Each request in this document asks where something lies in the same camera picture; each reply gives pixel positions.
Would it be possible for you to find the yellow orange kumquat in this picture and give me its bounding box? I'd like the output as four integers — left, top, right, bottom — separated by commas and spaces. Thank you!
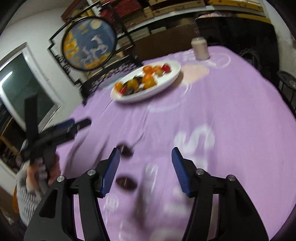
142, 74, 157, 89

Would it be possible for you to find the person's left hand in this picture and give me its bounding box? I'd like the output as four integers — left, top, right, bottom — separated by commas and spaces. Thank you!
26, 154, 61, 193

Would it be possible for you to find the grey knitted sleeve forearm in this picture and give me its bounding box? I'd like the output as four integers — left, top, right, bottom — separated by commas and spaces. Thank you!
16, 161, 44, 227

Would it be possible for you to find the black carved wooden stand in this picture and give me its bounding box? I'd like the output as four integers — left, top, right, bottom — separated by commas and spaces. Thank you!
48, 16, 142, 104

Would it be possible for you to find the white framed window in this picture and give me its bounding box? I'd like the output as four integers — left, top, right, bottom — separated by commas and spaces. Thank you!
1, 43, 62, 131

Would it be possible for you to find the dark red cherry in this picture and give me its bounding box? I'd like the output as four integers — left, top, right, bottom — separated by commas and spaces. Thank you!
116, 134, 144, 158
115, 176, 137, 191

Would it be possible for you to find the yellow cherry tomato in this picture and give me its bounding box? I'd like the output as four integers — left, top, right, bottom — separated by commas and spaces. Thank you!
126, 79, 139, 91

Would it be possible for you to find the purple tablecloth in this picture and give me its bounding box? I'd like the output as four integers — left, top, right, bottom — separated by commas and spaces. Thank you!
58, 46, 295, 240

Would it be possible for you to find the white ceramic cup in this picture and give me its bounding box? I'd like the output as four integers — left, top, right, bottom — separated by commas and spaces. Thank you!
191, 37, 210, 60

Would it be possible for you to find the red cherry tomato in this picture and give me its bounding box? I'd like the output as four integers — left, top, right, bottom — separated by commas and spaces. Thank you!
162, 64, 171, 73

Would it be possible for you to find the round deer painting screen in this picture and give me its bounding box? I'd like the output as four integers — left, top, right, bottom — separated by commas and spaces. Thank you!
61, 16, 117, 71

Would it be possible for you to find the small orange kumquat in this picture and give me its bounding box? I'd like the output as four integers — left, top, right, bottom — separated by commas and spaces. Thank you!
142, 65, 153, 74

